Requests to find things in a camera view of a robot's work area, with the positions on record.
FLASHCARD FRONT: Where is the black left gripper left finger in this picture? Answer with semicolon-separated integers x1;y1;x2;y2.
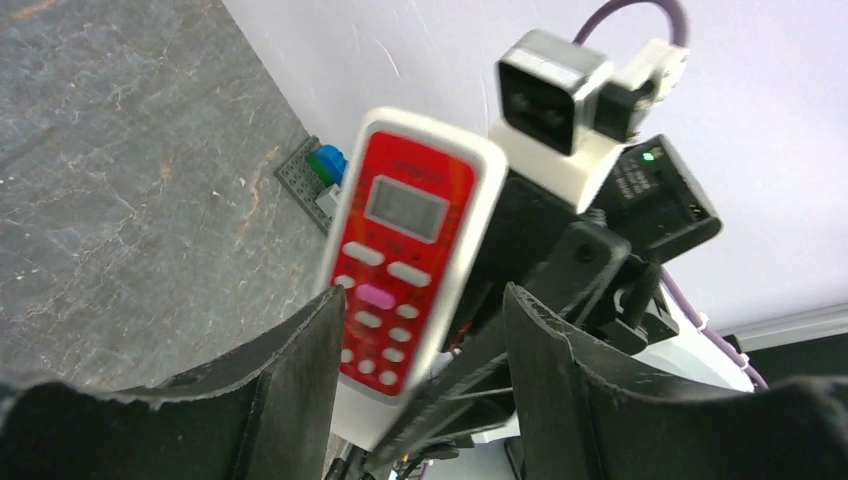
1;287;345;479

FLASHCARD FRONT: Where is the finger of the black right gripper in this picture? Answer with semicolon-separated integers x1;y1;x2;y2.
363;313;516;472

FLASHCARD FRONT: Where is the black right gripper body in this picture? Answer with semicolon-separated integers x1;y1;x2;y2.
457;173;679;354

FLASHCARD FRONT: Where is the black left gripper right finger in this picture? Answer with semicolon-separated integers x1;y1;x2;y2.
503;285;847;479

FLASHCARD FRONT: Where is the red and white remote control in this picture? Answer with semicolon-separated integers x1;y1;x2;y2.
317;107;508;451

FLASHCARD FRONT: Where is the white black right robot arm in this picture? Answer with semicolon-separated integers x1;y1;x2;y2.
358;135;721;479

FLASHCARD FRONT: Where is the grey lego baseplate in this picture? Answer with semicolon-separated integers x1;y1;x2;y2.
274;135;332;236

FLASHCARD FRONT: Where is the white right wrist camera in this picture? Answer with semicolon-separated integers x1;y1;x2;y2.
488;29;690;213

